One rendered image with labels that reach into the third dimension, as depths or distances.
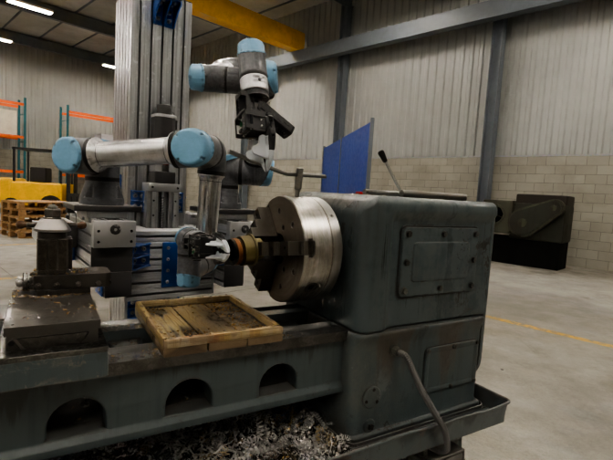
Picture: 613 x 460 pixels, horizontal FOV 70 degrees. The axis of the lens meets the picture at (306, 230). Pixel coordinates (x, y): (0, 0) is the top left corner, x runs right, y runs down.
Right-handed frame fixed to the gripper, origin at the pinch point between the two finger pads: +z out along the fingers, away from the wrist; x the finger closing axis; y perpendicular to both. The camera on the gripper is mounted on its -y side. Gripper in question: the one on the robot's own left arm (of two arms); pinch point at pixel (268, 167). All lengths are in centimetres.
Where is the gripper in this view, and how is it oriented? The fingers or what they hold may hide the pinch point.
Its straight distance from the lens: 115.2
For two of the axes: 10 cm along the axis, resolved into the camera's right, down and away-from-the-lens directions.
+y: -8.5, -0.1, -5.2
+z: 1.1, 9.8, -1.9
